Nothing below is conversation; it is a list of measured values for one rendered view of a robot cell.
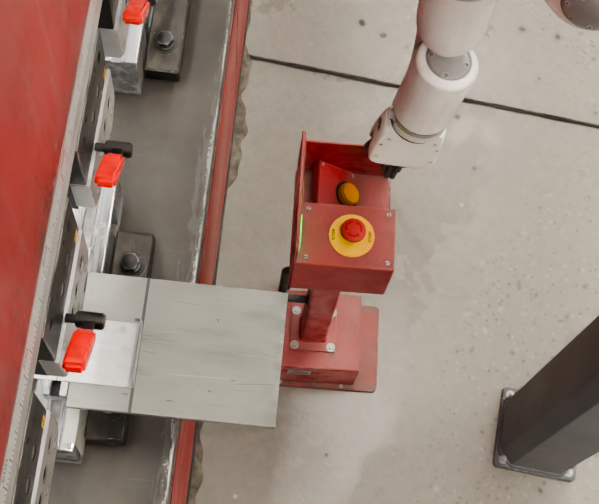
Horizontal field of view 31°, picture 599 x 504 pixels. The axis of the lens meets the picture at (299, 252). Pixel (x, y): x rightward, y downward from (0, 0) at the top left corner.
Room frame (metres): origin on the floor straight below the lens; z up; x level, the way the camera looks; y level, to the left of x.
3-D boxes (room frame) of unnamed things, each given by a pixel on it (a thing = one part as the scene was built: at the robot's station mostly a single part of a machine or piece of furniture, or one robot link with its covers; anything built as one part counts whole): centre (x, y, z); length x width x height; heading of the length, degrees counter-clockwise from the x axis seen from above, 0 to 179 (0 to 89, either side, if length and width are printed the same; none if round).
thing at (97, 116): (0.53, 0.29, 1.26); 0.15 x 0.09 x 0.17; 5
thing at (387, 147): (0.76, -0.13, 0.95); 0.10 x 0.07 x 0.11; 97
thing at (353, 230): (0.66, -0.08, 0.79); 0.04 x 0.04 x 0.04
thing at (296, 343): (0.70, -0.06, 0.13); 0.10 x 0.10 x 0.01; 7
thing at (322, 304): (0.70, -0.06, 0.39); 0.05 x 0.05 x 0.54; 7
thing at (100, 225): (0.41, 0.28, 0.92); 0.39 x 0.06 x 0.10; 5
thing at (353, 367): (0.71, -0.09, 0.06); 0.25 x 0.20 x 0.12; 97
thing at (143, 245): (0.40, 0.22, 0.89); 0.30 x 0.05 x 0.03; 5
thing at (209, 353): (0.37, 0.13, 1.00); 0.26 x 0.18 x 0.01; 95
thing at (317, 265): (0.70, -0.06, 0.75); 0.20 x 0.16 x 0.18; 7
